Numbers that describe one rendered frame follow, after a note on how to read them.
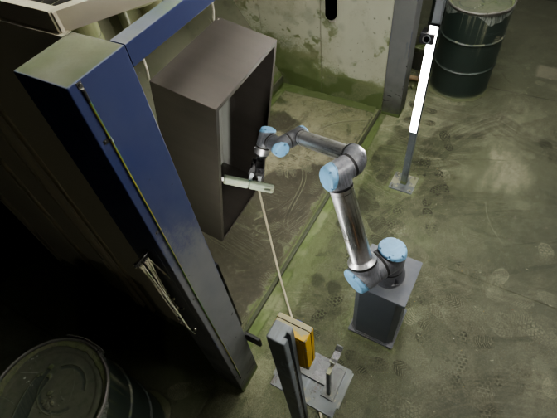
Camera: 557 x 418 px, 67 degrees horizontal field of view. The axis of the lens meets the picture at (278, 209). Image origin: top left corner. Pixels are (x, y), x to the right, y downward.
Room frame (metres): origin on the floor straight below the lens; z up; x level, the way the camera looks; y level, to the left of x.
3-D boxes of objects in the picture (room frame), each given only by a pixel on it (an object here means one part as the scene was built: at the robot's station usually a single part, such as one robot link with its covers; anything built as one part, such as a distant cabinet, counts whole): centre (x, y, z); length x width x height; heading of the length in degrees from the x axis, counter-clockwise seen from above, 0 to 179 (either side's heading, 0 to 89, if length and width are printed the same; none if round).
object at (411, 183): (2.29, -1.09, 0.01); 0.20 x 0.20 x 0.01; 54
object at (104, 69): (0.91, 0.42, 1.14); 0.18 x 0.18 x 2.29; 54
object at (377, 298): (1.12, -0.55, 0.32); 0.31 x 0.31 x 0.64; 54
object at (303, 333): (0.51, 0.01, 1.42); 0.12 x 0.06 x 0.26; 54
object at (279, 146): (1.74, -0.06, 1.16); 0.12 x 0.12 x 0.09; 27
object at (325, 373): (0.60, -0.04, 0.95); 0.26 x 0.15 x 0.32; 54
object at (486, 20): (3.50, -2.04, 0.44); 0.59 x 0.58 x 0.89; 158
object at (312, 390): (0.58, -0.03, 0.78); 0.31 x 0.23 x 0.01; 54
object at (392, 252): (1.12, -0.54, 0.83); 0.17 x 0.15 x 0.18; 117
